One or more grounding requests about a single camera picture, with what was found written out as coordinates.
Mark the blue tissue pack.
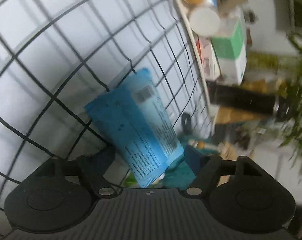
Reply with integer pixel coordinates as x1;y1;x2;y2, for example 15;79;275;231
84;68;184;188

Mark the teal bath loofah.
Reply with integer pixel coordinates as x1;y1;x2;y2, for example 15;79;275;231
161;135;196;191

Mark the green wet wipes pack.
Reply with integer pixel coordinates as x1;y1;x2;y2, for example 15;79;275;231
121;171;140;188

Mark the black thermos bottle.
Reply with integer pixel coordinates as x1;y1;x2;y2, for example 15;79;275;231
208;82;290;120

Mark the white red medicine box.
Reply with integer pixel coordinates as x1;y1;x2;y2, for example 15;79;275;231
196;36;221;82

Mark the green white tissue box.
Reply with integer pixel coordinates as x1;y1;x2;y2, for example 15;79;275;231
211;7;247;85

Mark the white black checkered tablecloth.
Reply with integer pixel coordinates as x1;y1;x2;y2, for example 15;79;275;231
0;0;213;239

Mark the white cap pill bottle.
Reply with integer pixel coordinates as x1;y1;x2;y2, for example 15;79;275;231
188;6;221;37

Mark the white plastic tray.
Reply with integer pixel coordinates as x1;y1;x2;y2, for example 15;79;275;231
174;0;214;117

